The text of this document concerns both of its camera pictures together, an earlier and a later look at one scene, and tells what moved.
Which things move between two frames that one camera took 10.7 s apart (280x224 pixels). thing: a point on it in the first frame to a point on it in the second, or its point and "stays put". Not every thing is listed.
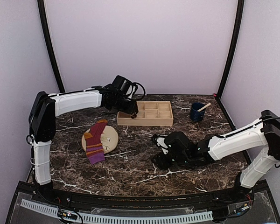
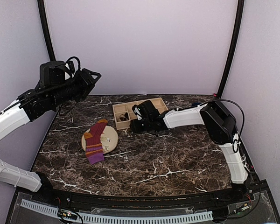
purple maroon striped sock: [94, 148] stays put
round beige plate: [109, 139] stays put
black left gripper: [129, 110] to [87, 82]
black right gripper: [161, 163] to [136, 127]
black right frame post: [236, 45] stays put
